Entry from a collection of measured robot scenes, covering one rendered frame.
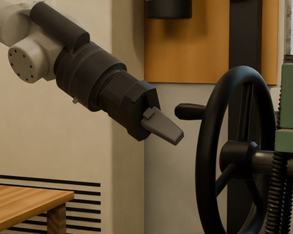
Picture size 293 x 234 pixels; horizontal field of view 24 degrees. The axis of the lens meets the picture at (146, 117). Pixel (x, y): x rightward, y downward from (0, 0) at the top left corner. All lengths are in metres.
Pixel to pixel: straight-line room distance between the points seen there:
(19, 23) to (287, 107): 0.45
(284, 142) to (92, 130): 1.34
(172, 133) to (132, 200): 1.42
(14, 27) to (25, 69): 0.10
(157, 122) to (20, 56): 0.23
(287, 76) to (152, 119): 0.20
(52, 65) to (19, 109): 1.31
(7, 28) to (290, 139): 0.48
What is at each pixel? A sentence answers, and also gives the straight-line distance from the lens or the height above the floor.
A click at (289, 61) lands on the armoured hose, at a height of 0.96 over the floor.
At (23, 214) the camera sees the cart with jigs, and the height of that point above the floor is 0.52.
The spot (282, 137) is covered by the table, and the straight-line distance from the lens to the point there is 0.94.
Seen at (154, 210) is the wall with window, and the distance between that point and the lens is 2.49.
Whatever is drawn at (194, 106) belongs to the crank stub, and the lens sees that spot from 0.97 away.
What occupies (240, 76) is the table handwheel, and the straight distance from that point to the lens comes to 0.99.
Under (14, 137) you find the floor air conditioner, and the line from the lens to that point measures 2.36.
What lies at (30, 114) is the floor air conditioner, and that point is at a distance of 2.32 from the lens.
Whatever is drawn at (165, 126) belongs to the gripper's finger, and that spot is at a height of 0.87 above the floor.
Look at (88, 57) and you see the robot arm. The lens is 1.00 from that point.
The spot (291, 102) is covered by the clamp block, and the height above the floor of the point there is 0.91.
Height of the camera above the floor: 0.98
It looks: 6 degrees down
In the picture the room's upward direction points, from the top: straight up
